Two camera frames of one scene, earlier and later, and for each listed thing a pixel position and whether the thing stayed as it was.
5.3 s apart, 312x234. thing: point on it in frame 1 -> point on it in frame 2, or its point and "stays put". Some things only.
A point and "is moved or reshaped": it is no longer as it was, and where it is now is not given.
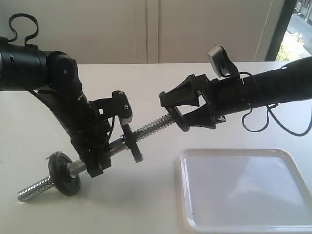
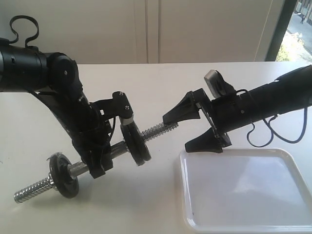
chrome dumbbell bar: x=80 y=165 is moved or reshaped
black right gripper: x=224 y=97 -> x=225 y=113
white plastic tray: x=244 y=190 stays put
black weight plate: x=178 y=118 -> x=135 y=144
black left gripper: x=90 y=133 stays put
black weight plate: x=59 y=175 stays put
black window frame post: x=280 y=30 stays put
